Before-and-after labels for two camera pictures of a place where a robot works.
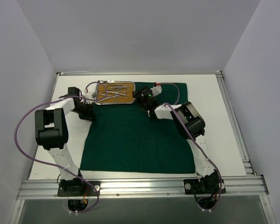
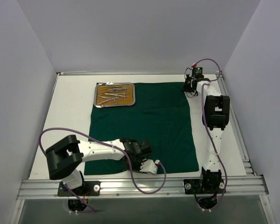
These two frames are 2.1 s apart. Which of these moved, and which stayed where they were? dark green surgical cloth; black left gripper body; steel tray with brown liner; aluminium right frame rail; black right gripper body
Moved: black right gripper body; black left gripper body
Stayed: steel tray with brown liner; dark green surgical cloth; aluminium right frame rail
